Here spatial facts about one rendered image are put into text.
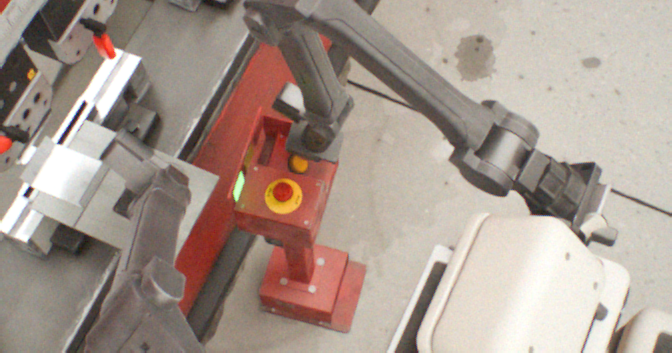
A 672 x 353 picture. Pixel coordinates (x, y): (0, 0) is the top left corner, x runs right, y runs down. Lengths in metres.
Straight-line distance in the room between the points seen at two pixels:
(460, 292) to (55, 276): 0.81
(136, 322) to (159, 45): 1.01
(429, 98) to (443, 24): 1.67
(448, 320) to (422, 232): 1.46
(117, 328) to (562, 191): 0.67
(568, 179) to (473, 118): 0.17
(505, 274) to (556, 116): 1.70
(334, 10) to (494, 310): 0.42
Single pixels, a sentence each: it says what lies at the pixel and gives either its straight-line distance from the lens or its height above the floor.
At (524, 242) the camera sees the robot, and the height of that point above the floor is 1.38.
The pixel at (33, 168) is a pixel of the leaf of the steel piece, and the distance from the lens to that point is 1.60.
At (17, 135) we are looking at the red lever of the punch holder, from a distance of 1.34.
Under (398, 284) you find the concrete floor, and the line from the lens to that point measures 2.50.
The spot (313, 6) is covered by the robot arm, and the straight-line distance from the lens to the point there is 1.13.
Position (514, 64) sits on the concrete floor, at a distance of 2.82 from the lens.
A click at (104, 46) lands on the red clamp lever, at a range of 1.46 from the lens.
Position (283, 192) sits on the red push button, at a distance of 1.72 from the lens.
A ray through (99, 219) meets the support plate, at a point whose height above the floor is 1.00.
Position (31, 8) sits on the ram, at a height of 1.35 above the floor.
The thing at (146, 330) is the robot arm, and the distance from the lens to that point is 0.88.
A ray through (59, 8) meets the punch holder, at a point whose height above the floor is 1.30.
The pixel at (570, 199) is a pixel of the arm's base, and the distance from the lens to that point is 1.30.
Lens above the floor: 2.40
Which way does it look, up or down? 66 degrees down
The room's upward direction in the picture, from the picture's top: 1 degrees counter-clockwise
